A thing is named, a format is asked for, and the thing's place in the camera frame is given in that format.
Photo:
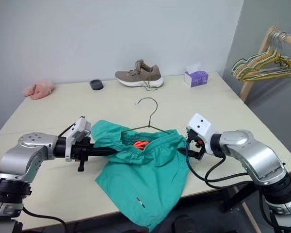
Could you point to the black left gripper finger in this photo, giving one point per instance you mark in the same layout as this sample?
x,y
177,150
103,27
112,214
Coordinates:
x,y
104,153
104,149

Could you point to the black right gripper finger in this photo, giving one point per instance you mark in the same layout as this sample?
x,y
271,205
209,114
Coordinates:
x,y
183,151

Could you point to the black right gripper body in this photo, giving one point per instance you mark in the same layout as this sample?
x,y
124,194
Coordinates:
x,y
198,153

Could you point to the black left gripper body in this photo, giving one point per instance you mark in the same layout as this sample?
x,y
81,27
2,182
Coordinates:
x,y
81,151

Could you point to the green shorts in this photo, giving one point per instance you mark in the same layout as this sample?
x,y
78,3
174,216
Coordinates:
x,y
140,179

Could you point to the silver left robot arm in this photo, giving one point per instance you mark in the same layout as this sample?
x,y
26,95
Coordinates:
x,y
26,151

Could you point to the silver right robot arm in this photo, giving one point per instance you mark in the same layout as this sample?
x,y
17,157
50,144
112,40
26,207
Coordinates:
x,y
254,155

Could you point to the black table leg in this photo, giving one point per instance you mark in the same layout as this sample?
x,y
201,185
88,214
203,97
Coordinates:
x,y
235,199

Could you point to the black round dish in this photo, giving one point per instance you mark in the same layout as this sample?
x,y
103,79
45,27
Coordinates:
x,y
96,85

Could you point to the dark rounded shape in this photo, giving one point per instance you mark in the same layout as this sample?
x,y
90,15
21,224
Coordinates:
x,y
184,224

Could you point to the purple tissue box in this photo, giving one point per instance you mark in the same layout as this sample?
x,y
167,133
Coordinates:
x,y
197,78

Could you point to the pink plush cloth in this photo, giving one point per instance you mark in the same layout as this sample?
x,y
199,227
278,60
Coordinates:
x,y
38,90

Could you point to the wooden clothes rack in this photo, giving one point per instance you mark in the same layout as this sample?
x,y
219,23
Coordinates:
x,y
247,88

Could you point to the taupe sneaker with white sole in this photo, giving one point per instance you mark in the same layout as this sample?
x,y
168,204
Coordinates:
x,y
140,75

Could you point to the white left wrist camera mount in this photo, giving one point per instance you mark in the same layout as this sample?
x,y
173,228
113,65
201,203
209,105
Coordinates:
x,y
81,127

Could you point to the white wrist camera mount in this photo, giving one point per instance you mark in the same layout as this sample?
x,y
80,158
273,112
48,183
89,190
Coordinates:
x,y
81,127
202,128

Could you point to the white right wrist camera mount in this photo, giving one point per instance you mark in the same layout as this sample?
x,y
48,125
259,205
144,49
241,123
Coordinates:
x,y
202,128

